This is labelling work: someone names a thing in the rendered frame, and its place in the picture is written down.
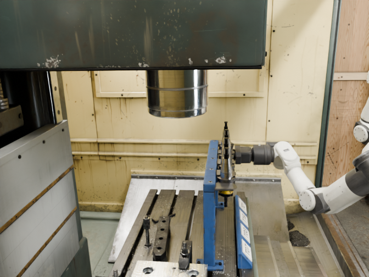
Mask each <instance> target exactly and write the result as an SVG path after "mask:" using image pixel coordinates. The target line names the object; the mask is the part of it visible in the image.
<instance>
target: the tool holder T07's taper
mask: <svg viewBox="0 0 369 277"><path fill-rule="evenodd" d="M232 177H233V174H232V167H231V159H230V157H229V158H228V159H226V158H224V157H223V158H222V164H221V171H220V178H223V179H230V178H232Z"/></svg>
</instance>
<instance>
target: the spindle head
mask: <svg viewBox="0 0 369 277"><path fill-rule="evenodd" d="M267 5H268V0H0V72H26V71H130V70H234V69H262V66H264V65H265V57H266V56H267V52H266V29H267Z"/></svg>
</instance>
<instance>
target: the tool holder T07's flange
mask: <svg viewBox="0 0 369 277"><path fill-rule="evenodd" d="M235 178H236V176H235V175H234V174H233V177H232V178H230V179H223V178H220V174H218V175H217V182H225V183H234V184H235Z"/></svg>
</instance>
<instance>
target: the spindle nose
mask: <svg viewBox="0 0 369 277"><path fill-rule="evenodd" d="M145 80H146V99H147V107H148V113H149V114H150V115H152V116H154V117H159V118H169V119H181V118H191V117H197V116H200V115H203V114H205V113H206V112H207V111H208V104H209V85H208V83H209V70H145Z"/></svg>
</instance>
